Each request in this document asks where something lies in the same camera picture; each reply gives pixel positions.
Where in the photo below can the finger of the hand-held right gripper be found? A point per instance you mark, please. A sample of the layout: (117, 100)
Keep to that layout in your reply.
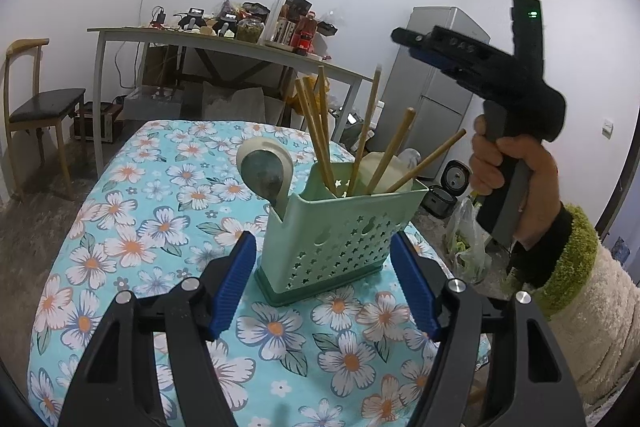
(415, 39)

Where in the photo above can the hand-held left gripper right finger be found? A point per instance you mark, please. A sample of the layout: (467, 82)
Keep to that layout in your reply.
(412, 282)

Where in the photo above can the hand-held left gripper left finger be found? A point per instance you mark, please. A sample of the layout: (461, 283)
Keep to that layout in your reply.
(235, 282)

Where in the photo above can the green perforated utensil holder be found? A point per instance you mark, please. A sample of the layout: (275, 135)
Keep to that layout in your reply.
(330, 247)

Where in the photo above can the white plastic spoon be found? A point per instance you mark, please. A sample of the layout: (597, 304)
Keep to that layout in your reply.
(262, 174)

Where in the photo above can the metal spoon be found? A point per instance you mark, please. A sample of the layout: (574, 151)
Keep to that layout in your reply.
(287, 167)

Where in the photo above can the bundle of bamboo chopsticks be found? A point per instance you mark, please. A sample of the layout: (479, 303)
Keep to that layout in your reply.
(316, 132)

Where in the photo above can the person's right forearm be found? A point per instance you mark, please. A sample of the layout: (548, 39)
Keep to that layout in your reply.
(590, 307)

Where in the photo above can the person's right hand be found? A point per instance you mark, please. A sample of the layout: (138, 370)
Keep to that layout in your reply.
(542, 182)

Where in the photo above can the clear bag of vegetables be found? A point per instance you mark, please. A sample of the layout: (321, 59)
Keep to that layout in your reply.
(465, 247)

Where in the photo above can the silver refrigerator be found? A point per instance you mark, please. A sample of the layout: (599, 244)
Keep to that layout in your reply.
(435, 112)

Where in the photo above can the white plastic container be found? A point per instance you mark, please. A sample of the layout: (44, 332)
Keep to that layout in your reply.
(378, 114)

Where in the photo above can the black rice cooker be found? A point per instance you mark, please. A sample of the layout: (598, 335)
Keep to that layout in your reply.
(440, 202)

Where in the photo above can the black food tray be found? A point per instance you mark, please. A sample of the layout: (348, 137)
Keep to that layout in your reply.
(328, 28)

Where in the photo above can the blue floral blanket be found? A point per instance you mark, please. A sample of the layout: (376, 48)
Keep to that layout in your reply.
(150, 232)

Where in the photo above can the red liquid bottle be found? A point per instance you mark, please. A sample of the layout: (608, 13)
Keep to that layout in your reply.
(305, 34)

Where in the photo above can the dark green bag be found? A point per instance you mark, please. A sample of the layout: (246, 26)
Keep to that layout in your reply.
(352, 132)

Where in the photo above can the yellow plastic bag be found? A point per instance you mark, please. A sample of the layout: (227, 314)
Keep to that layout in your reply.
(312, 89)

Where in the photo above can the black printed carton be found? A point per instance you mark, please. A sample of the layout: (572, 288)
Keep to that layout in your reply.
(295, 4)

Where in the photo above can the clear tall plastic container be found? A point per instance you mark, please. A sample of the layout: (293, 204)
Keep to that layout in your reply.
(275, 19)

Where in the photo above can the glass jar with dark contents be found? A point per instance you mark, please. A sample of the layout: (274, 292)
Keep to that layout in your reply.
(250, 31)

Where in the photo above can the white plastic bag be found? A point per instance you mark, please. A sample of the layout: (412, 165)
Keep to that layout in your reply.
(232, 102)

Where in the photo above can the black electronic device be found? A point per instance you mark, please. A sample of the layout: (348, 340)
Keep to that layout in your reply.
(192, 19)
(226, 26)

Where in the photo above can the grey metal-leg table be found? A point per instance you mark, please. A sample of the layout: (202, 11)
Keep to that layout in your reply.
(225, 42)

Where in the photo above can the clear storage bin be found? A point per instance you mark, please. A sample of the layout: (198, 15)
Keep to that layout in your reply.
(150, 103)

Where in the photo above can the dark case on floor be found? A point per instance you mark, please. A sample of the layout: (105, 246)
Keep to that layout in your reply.
(95, 123)

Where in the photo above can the flat brown cardboard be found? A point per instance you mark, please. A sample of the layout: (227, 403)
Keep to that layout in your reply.
(160, 64)

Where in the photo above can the wooden chair with dark seat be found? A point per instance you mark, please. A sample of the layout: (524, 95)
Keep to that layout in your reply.
(47, 99)

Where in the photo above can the white wall socket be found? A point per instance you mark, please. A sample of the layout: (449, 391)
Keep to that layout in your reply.
(608, 129)

